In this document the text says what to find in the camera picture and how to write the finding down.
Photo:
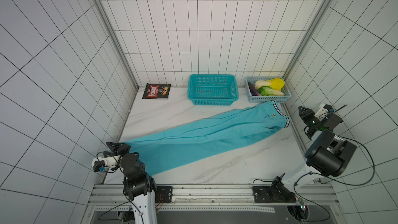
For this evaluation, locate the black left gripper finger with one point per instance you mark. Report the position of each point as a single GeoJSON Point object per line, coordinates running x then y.
{"type": "Point", "coordinates": [123, 150]}
{"type": "Point", "coordinates": [113, 147]}

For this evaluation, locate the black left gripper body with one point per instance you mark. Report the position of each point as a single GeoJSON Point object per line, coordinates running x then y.
{"type": "Point", "coordinates": [143, 166]}

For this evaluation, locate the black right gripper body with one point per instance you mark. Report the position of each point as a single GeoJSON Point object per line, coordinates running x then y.
{"type": "Point", "coordinates": [313, 118]}

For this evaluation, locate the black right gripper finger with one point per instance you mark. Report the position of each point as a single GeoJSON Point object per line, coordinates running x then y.
{"type": "Point", "coordinates": [309, 120]}
{"type": "Point", "coordinates": [305, 113]}

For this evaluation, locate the teal long pants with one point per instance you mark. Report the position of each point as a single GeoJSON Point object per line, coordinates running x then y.
{"type": "Point", "coordinates": [208, 137]}

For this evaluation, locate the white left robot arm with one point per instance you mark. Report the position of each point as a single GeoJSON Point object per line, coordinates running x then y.
{"type": "Point", "coordinates": [139, 187]}

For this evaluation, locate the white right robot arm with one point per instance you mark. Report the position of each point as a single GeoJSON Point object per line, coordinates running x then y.
{"type": "Point", "coordinates": [328, 155]}

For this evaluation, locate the yellow napa cabbage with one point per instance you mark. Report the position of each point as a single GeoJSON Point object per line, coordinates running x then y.
{"type": "Point", "coordinates": [276, 83]}

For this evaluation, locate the green napa cabbage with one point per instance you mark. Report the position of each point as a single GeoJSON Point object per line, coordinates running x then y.
{"type": "Point", "coordinates": [269, 91]}

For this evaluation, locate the light blue plastic basket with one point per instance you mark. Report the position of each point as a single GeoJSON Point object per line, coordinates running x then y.
{"type": "Point", "coordinates": [261, 99]}

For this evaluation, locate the purple eggplant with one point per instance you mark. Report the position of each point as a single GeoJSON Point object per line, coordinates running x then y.
{"type": "Point", "coordinates": [253, 90]}

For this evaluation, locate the black red chips bag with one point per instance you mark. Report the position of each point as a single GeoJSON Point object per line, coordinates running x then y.
{"type": "Point", "coordinates": [156, 91]}

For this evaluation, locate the teal plastic basket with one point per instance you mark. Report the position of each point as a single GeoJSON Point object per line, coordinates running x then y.
{"type": "Point", "coordinates": [212, 89]}

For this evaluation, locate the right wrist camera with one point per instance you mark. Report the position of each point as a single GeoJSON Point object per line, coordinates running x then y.
{"type": "Point", "coordinates": [324, 110]}

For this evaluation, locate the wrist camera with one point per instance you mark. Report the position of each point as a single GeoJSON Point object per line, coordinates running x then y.
{"type": "Point", "coordinates": [324, 110]}
{"type": "Point", "coordinates": [102, 164]}

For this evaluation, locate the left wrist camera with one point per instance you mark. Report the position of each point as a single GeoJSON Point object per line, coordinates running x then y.
{"type": "Point", "coordinates": [102, 164]}

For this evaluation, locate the aluminium front rail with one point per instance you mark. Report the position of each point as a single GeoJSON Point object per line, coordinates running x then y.
{"type": "Point", "coordinates": [211, 197]}

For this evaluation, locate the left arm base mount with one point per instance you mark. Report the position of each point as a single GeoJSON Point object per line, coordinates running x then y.
{"type": "Point", "coordinates": [164, 194]}

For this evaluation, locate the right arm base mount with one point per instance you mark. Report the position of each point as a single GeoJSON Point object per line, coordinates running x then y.
{"type": "Point", "coordinates": [276, 192]}

